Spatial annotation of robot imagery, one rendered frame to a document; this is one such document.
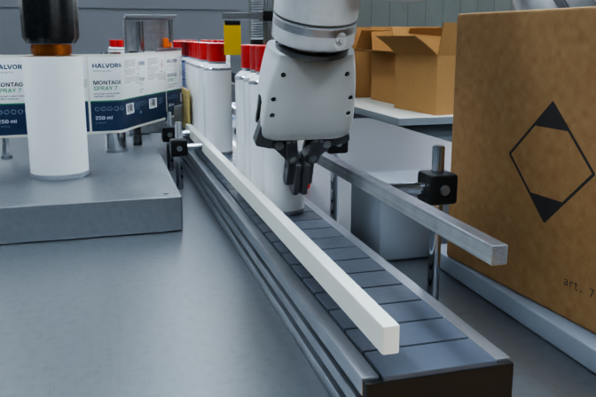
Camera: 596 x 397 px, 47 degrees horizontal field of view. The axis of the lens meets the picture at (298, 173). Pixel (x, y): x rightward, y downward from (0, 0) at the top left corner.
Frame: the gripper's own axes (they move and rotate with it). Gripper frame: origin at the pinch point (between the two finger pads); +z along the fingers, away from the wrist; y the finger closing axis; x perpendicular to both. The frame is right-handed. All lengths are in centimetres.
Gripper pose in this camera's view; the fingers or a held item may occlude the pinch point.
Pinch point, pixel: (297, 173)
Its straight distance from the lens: 76.6
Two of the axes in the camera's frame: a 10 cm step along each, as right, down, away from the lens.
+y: -9.6, 0.5, -2.7
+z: -0.9, 8.6, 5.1
